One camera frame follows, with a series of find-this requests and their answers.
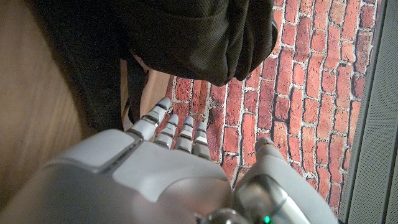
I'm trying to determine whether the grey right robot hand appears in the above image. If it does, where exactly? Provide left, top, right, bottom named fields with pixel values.
left=0, top=96, right=340, bottom=224

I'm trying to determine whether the black backpack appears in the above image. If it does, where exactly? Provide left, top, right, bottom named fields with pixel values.
left=29, top=0, right=279, bottom=133

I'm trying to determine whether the red brick print backdrop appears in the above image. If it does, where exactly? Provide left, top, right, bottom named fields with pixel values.
left=154, top=0, right=384, bottom=217

